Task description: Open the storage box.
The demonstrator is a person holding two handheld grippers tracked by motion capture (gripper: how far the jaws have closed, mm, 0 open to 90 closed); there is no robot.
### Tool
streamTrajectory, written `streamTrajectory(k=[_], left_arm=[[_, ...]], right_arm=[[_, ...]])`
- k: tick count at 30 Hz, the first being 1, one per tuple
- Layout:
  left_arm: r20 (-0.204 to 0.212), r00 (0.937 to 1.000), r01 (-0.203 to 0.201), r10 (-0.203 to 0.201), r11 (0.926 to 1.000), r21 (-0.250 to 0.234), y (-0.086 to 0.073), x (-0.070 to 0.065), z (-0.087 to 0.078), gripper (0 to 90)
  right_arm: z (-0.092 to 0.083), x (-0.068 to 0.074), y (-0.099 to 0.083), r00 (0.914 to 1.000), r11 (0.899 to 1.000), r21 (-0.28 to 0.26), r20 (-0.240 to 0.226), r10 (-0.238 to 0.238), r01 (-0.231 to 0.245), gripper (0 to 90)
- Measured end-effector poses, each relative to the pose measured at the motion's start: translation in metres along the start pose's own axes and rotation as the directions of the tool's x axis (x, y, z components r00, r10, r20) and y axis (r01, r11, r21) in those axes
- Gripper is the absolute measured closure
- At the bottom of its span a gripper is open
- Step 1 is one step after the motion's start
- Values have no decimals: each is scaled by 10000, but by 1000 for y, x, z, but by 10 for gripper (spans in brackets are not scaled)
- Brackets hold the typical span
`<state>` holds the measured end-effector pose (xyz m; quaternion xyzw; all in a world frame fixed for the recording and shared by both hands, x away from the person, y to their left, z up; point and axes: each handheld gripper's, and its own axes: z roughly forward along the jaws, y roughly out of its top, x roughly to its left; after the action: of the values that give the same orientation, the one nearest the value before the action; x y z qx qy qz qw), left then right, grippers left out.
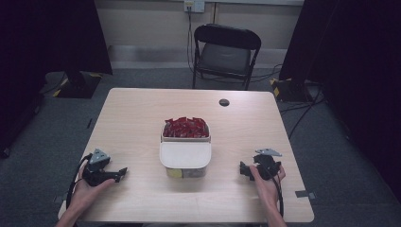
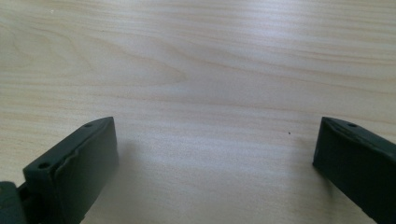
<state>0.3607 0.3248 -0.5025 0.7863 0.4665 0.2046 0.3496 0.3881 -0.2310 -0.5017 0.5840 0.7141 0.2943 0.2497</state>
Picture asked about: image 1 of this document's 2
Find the black floor tape mark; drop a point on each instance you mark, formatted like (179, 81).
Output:
(89, 123)

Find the person's right hand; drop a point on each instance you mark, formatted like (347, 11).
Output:
(268, 190)

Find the black stand base yellow tape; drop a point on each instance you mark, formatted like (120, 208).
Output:
(290, 90)

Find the yellow jelly cup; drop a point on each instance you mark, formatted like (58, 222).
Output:
(174, 172)

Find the grey floor tape strip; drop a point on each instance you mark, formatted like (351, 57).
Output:
(59, 199)
(305, 194)

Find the black folding chair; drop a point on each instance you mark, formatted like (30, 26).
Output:
(225, 55)

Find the white wall socket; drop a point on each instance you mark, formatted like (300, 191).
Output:
(194, 5)

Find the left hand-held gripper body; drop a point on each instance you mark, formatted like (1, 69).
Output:
(98, 157)

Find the pile of red packets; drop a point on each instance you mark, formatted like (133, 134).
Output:
(186, 127)

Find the heap of dark small capsules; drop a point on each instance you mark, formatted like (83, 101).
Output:
(197, 172)

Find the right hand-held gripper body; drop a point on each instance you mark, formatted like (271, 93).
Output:
(267, 165)

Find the black curtain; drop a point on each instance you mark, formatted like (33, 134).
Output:
(47, 47)
(356, 63)

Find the white box lid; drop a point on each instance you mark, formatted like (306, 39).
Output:
(185, 154)

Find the person's left hand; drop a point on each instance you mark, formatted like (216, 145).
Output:
(86, 192)

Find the clear plastic storage box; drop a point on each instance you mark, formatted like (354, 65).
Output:
(186, 151)

